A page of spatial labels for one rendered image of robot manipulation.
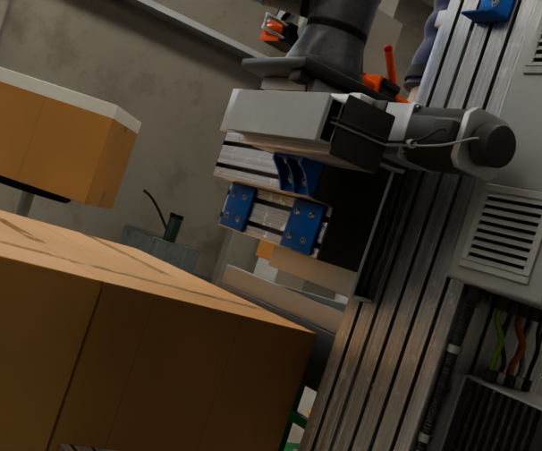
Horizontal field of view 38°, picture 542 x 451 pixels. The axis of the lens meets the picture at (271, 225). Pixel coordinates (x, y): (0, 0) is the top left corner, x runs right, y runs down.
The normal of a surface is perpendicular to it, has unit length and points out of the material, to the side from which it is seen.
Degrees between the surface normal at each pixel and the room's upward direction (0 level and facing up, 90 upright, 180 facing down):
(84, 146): 90
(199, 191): 90
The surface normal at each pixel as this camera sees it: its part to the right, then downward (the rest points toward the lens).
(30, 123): -0.07, -0.04
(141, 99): 0.51, 0.16
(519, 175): -0.80, -0.28
